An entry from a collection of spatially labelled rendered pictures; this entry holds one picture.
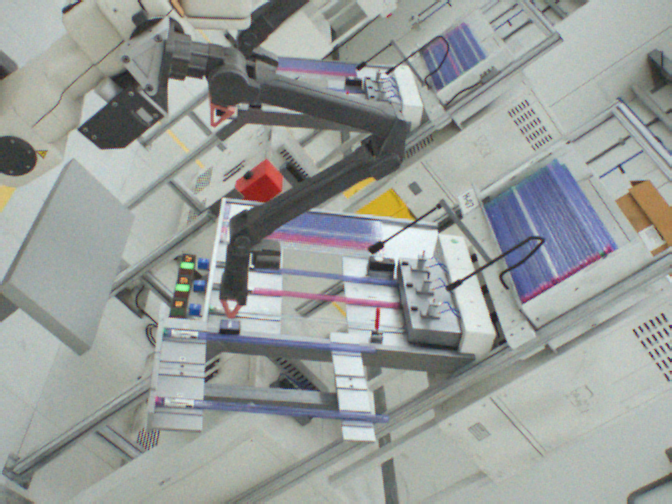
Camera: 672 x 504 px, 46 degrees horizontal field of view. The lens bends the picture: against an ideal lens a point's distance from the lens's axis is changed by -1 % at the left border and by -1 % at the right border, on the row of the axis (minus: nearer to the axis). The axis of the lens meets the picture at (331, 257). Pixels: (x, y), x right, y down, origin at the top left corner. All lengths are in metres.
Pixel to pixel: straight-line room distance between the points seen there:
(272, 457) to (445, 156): 1.63
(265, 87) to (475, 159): 1.96
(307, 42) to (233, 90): 5.04
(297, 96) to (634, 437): 2.48
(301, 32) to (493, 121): 3.40
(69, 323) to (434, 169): 1.98
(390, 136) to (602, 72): 3.77
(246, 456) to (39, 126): 1.08
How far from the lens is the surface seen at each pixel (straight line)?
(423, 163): 3.42
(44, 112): 1.80
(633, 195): 2.74
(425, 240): 2.59
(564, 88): 5.34
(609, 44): 5.33
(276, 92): 1.61
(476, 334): 2.10
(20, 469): 2.41
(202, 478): 2.40
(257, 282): 2.24
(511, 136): 3.44
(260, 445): 2.29
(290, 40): 6.59
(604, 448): 3.70
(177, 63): 1.55
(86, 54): 1.76
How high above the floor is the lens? 1.69
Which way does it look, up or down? 18 degrees down
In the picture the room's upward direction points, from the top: 56 degrees clockwise
